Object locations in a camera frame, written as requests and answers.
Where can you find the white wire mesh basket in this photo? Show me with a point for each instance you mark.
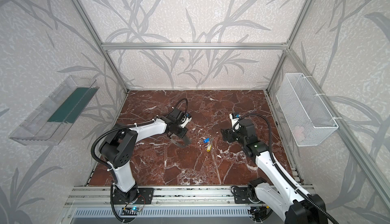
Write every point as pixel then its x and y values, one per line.
pixel 303 106

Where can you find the green felt pad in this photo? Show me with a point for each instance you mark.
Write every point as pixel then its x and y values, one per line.
pixel 73 106

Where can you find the small circuit board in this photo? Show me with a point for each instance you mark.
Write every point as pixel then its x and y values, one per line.
pixel 131 210

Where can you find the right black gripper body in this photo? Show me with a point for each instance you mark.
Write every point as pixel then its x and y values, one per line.
pixel 230 134

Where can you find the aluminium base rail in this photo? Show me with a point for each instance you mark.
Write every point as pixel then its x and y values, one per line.
pixel 164 196

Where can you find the clear plastic wall bin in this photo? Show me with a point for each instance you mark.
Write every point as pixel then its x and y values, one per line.
pixel 50 122

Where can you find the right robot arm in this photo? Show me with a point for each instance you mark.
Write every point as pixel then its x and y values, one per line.
pixel 291 202

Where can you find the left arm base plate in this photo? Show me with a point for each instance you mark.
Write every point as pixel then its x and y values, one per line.
pixel 140 195

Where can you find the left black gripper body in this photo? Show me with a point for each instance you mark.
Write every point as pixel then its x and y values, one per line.
pixel 177 129

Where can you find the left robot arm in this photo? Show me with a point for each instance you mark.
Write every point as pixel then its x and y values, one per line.
pixel 120 142

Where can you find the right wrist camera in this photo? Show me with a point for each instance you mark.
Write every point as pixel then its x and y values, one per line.
pixel 235 117

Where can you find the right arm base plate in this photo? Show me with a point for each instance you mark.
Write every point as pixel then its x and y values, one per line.
pixel 240 194

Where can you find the pink object in basket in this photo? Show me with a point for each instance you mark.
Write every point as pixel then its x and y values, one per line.
pixel 298 132

